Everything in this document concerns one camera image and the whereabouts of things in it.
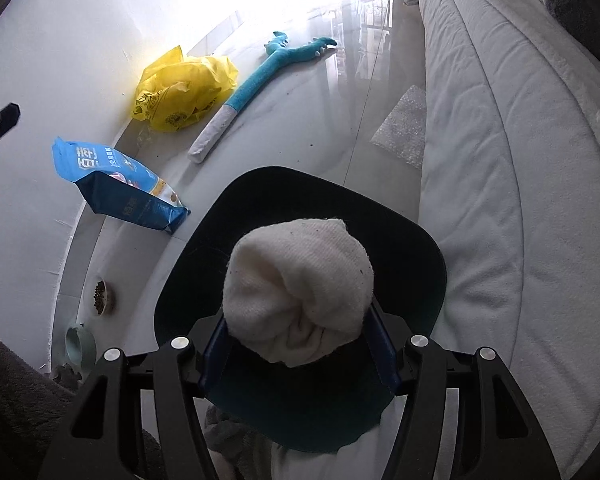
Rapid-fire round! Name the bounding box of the light grey bed mattress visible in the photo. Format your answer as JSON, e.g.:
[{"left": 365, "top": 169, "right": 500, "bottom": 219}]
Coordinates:
[{"left": 396, "top": 0, "right": 600, "bottom": 480}]

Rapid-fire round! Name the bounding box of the black trash bin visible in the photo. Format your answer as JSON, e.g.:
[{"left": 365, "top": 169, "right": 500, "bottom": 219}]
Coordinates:
[{"left": 152, "top": 166, "right": 448, "bottom": 453}]

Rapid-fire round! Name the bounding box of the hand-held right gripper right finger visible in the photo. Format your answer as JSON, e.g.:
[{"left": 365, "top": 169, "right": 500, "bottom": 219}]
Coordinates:
[{"left": 365, "top": 305, "right": 561, "bottom": 480}]

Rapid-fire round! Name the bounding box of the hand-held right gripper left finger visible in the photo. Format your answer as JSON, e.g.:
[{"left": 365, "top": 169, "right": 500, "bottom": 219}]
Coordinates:
[{"left": 37, "top": 316, "right": 228, "bottom": 480}]

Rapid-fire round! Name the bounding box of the grey fleece clothing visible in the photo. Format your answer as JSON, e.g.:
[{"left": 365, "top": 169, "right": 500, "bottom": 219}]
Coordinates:
[{"left": 0, "top": 330, "right": 166, "bottom": 480}]

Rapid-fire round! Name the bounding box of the bowl of pet kibble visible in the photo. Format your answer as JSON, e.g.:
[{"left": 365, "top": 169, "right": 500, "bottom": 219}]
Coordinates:
[{"left": 91, "top": 275, "right": 117, "bottom": 317}]

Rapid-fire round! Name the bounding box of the white balled sock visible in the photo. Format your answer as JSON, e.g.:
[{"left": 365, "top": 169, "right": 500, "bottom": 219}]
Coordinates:
[{"left": 222, "top": 217, "right": 373, "bottom": 367}]

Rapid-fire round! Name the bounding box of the yellow plastic bag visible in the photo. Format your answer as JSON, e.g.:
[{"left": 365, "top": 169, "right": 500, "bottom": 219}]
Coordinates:
[{"left": 131, "top": 46, "right": 239, "bottom": 133}]

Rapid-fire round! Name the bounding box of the blue dinosaur plush toy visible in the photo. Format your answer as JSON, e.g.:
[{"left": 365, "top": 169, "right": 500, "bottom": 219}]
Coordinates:
[{"left": 187, "top": 31, "right": 338, "bottom": 163}]

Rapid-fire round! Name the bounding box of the flat bubble wrap sheet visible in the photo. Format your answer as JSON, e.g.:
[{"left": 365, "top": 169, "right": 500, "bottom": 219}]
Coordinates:
[{"left": 371, "top": 85, "right": 427, "bottom": 170}]

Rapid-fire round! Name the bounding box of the blue pet food bag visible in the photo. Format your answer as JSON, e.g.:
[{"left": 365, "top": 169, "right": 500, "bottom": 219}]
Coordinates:
[{"left": 51, "top": 136, "right": 190, "bottom": 234}]

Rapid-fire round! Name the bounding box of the green pet bowl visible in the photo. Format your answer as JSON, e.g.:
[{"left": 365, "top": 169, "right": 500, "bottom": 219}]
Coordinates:
[{"left": 64, "top": 323, "right": 97, "bottom": 366}]

